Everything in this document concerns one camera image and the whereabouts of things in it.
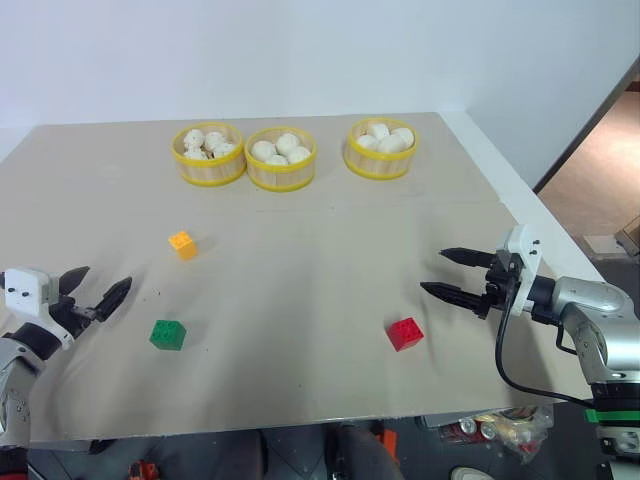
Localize bamboo steamer basket yellow rims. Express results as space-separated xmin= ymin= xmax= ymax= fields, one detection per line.
xmin=342 ymin=117 xmax=420 ymax=181
xmin=171 ymin=121 xmax=247 ymax=188
xmin=243 ymin=126 xmax=318 ymax=193

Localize red toy block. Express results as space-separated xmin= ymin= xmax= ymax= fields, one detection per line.
xmin=385 ymin=316 xmax=425 ymax=353

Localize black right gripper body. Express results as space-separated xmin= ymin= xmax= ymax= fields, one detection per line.
xmin=474 ymin=249 xmax=522 ymax=322

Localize beige table cover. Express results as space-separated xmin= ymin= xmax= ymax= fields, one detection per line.
xmin=0 ymin=110 xmax=607 ymax=445

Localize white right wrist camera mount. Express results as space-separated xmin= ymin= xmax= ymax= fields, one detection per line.
xmin=494 ymin=224 xmax=544 ymax=317

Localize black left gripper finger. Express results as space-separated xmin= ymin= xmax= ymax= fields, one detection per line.
xmin=57 ymin=266 xmax=92 ymax=302
xmin=94 ymin=276 xmax=134 ymax=323

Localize orange plastic part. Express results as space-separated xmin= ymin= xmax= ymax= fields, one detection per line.
xmin=381 ymin=426 xmax=400 ymax=465
xmin=128 ymin=459 xmax=162 ymax=480

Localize brown cardboard box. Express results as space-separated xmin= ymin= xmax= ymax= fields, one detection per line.
xmin=614 ymin=214 xmax=640 ymax=260

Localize dark rounded shape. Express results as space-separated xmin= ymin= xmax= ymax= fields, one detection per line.
xmin=327 ymin=421 xmax=397 ymax=480

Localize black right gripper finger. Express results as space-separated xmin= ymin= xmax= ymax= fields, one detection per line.
xmin=419 ymin=281 xmax=484 ymax=313
xmin=437 ymin=246 xmax=497 ymax=269

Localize clear plastic bag of cans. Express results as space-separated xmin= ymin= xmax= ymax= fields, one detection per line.
xmin=433 ymin=405 xmax=556 ymax=465

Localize white shoe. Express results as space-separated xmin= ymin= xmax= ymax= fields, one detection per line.
xmin=449 ymin=464 xmax=502 ymax=480

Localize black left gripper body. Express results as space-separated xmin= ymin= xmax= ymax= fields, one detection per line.
xmin=48 ymin=293 xmax=100 ymax=341

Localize yellow toy block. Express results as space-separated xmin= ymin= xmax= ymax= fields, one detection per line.
xmin=168 ymin=230 xmax=199 ymax=262

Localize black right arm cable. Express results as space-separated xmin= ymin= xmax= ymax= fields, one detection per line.
xmin=494 ymin=293 xmax=596 ymax=407

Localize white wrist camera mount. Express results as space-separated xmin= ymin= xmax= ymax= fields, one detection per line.
xmin=1 ymin=267 xmax=76 ymax=352
xmin=494 ymin=224 xmax=544 ymax=317

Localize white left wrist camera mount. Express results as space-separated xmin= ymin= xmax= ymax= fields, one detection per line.
xmin=1 ymin=267 xmax=76 ymax=352

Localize green toy block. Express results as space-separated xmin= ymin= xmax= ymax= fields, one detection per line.
xmin=148 ymin=319 xmax=188 ymax=353

